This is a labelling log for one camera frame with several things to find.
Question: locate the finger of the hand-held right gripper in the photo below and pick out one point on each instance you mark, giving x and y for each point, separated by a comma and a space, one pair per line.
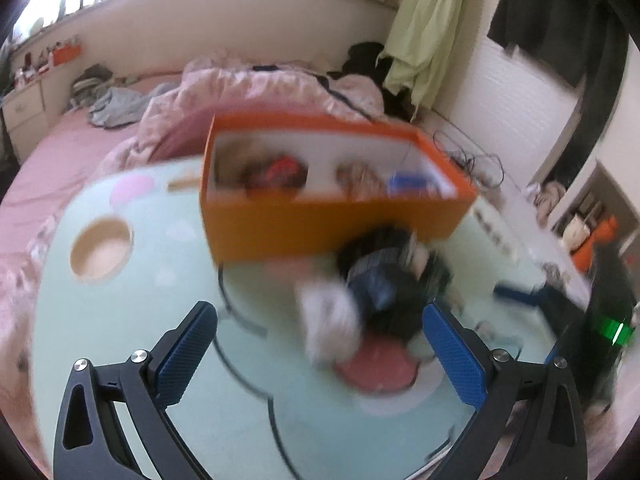
515, 296

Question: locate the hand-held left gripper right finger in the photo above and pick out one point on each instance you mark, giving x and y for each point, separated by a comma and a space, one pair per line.
455, 355

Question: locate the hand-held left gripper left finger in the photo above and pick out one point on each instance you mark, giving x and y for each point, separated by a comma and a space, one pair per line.
187, 355

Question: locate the orange cardboard box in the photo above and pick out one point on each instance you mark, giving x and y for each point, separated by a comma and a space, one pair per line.
310, 225

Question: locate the pale green desktop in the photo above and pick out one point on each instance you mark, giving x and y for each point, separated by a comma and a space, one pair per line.
150, 260

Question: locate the orange toy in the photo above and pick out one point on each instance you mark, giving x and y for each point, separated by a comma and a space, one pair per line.
595, 245

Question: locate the white power strip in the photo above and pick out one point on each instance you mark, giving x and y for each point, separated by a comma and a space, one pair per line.
495, 230

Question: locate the black cloth bundle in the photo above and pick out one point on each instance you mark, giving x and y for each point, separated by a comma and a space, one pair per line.
400, 280

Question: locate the white shelf unit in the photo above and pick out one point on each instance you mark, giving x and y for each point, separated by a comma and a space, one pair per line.
585, 205

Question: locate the pale crumpled cloth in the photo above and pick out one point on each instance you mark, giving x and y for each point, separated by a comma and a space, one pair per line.
550, 195

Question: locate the white cloth item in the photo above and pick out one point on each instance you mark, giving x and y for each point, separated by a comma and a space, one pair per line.
330, 320

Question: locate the blue item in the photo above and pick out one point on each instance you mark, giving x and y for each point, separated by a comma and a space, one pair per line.
412, 183

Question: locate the white louvred door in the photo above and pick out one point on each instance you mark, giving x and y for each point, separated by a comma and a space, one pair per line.
520, 105

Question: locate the brown item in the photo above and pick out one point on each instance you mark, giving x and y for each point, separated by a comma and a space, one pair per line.
357, 177

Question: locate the red item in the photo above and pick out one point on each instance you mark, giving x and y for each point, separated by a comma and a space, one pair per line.
280, 171

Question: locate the dark red pillow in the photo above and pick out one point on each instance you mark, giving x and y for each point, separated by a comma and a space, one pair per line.
182, 135

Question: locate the grey clothes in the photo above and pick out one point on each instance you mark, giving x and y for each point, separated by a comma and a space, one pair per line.
115, 105

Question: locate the pink quilt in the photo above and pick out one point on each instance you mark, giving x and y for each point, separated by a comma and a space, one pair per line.
250, 90

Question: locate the black hanging garment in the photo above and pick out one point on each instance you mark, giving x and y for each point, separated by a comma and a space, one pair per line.
560, 25

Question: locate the green hanging garment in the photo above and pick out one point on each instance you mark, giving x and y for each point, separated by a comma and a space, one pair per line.
425, 35

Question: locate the black clothes pile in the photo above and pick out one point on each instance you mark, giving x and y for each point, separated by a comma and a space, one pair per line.
365, 57

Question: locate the long black garment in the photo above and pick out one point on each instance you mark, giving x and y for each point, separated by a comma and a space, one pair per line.
325, 85

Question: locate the small orange container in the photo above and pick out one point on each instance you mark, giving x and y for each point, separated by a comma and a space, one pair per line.
66, 54

